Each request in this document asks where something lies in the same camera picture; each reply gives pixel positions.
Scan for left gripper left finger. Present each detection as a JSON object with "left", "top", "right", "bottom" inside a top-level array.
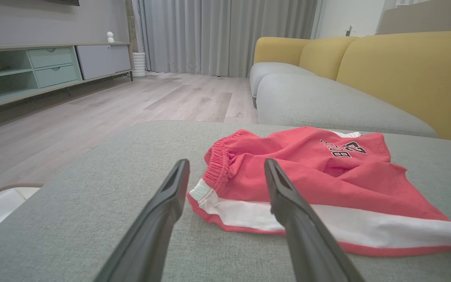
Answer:
[{"left": 94, "top": 159, "right": 190, "bottom": 282}]

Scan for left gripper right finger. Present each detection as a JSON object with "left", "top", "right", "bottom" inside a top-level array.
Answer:
[{"left": 264, "top": 158, "right": 365, "bottom": 282}]

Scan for red basketball shorts white stripe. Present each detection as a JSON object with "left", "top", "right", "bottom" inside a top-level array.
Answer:
[{"left": 187, "top": 126, "right": 451, "bottom": 257}]

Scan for grey fabric ottoman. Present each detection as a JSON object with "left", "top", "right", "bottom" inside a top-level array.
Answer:
[{"left": 0, "top": 121, "right": 451, "bottom": 282}]

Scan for grey sofa seat cushion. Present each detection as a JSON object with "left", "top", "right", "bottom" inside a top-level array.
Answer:
[
  {"left": 250, "top": 62, "right": 317, "bottom": 98},
  {"left": 256, "top": 74, "right": 439, "bottom": 138}
]

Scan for white ribbed planter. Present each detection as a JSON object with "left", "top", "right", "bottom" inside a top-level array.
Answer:
[{"left": 132, "top": 52, "right": 147, "bottom": 78}]

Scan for grey cabinet door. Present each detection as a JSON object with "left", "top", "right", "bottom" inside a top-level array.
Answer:
[{"left": 76, "top": 44, "right": 132, "bottom": 81}]

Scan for mint green cabinet drawer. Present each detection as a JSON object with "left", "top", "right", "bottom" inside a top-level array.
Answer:
[
  {"left": 34, "top": 65, "right": 79, "bottom": 89},
  {"left": 28, "top": 47, "right": 74, "bottom": 69}
]

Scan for yellow sofa back cushion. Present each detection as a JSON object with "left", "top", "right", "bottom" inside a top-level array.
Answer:
[
  {"left": 299, "top": 36, "right": 361, "bottom": 81},
  {"left": 254, "top": 37, "right": 310, "bottom": 66},
  {"left": 336, "top": 31, "right": 451, "bottom": 142}
]

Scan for grey pleated curtain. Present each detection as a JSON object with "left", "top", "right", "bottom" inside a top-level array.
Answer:
[{"left": 137, "top": 0, "right": 319, "bottom": 78}]

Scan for long low TV cabinet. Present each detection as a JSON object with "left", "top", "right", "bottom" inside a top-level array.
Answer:
[{"left": 0, "top": 41, "right": 134, "bottom": 115}]

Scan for wooden wall post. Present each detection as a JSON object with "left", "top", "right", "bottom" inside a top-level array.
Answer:
[{"left": 125, "top": 0, "right": 139, "bottom": 53}]

